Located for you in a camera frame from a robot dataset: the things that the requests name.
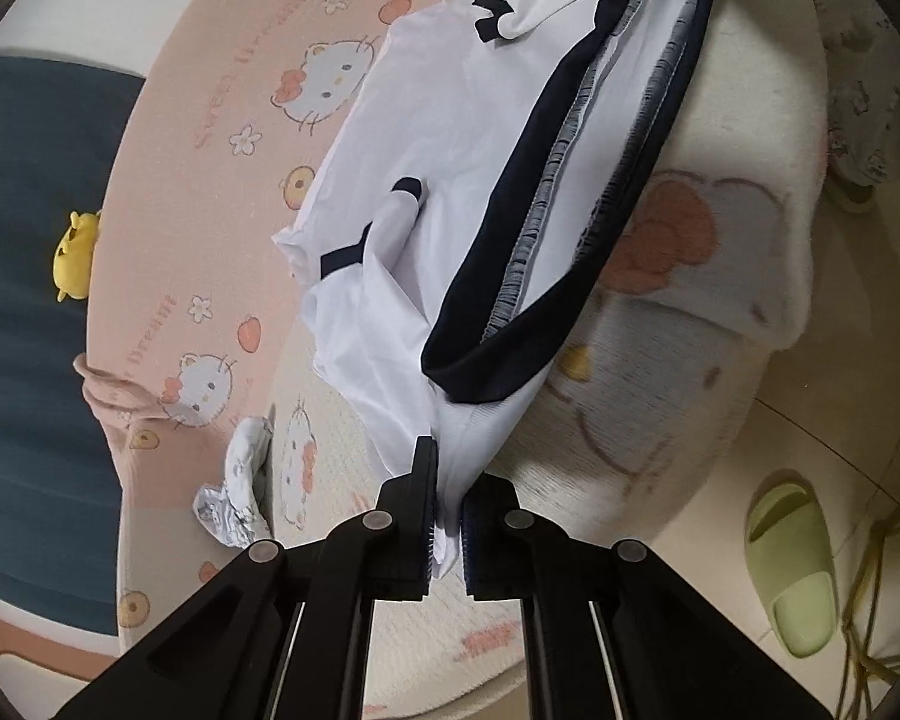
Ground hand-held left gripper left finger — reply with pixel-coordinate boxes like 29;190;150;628
56;436;439;720

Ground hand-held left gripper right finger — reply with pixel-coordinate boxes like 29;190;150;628
461;478;833;720

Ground white shirt with navy trim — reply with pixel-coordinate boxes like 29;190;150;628
270;0;726;578

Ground small white blue-patterned cloth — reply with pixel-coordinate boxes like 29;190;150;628
193;414;275;550

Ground green slipper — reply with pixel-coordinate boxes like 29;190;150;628
746;469;839;659

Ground pink cream printed blanket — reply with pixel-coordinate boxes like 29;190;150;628
71;0;832;720

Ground yellow plush toy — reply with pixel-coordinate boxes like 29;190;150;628
52;208;103;305

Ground dark blue curtain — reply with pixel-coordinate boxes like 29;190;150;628
0;52;148;616

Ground patterned pajama pants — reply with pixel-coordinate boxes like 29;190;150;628
801;0;900;190

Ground yellow cable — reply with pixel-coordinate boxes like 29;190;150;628
840;465;900;695

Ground pink white bed frame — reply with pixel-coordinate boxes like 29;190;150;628
0;562;125;700

